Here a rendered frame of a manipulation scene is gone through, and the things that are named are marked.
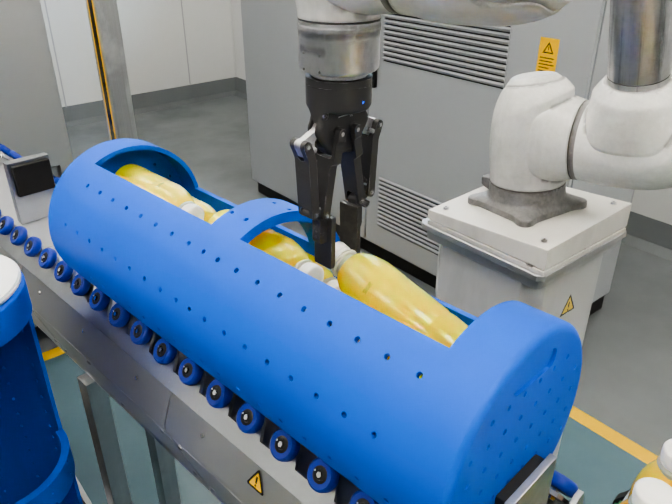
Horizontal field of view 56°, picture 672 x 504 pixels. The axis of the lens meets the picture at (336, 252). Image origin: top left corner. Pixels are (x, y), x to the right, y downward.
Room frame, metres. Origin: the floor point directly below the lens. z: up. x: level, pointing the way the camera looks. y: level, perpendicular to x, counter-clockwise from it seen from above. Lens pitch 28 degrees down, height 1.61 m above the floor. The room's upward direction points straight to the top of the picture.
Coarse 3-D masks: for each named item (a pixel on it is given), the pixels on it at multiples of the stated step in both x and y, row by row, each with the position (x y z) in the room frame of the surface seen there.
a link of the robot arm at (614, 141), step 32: (640, 0) 1.05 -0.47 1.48; (640, 32) 1.06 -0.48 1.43; (608, 64) 1.12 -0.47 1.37; (640, 64) 1.06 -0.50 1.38; (608, 96) 1.10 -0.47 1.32; (640, 96) 1.06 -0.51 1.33; (576, 128) 1.14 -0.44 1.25; (608, 128) 1.08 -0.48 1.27; (640, 128) 1.05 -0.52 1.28; (576, 160) 1.12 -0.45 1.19; (608, 160) 1.09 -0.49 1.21; (640, 160) 1.06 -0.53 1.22
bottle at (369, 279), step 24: (336, 264) 0.70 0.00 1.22; (360, 264) 0.67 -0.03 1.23; (384, 264) 0.67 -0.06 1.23; (360, 288) 0.65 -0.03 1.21; (384, 288) 0.64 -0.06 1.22; (408, 288) 0.64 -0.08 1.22; (384, 312) 0.62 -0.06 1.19; (408, 312) 0.61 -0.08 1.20; (432, 312) 0.60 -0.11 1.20; (432, 336) 0.58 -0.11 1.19; (456, 336) 0.58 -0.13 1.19
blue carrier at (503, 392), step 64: (64, 192) 1.02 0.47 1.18; (128, 192) 0.93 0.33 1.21; (192, 192) 1.19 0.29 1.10; (64, 256) 1.00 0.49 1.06; (128, 256) 0.84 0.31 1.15; (192, 256) 0.76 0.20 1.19; (256, 256) 0.72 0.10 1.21; (192, 320) 0.71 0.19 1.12; (256, 320) 0.64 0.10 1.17; (320, 320) 0.60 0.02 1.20; (384, 320) 0.57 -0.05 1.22; (512, 320) 0.55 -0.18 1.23; (256, 384) 0.61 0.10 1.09; (320, 384) 0.55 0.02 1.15; (384, 384) 0.51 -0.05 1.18; (448, 384) 0.48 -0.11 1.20; (512, 384) 0.48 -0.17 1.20; (576, 384) 0.61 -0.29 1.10; (320, 448) 0.54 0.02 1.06; (384, 448) 0.47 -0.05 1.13; (448, 448) 0.44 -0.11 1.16; (512, 448) 0.50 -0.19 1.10
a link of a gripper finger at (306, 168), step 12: (300, 144) 0.67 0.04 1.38; (312, 156) 0.67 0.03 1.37; (300, 168) 0.68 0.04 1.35; (312, 168) 0.67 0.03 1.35; (300, 180) 0.68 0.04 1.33; (312, 180) 0.67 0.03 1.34; (300, 192) 0.68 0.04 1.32; (312, 192) 0.67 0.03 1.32; (300, 204) 0.69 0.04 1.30; (312, 204) 0.67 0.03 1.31; (312, 216) 0.67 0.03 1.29
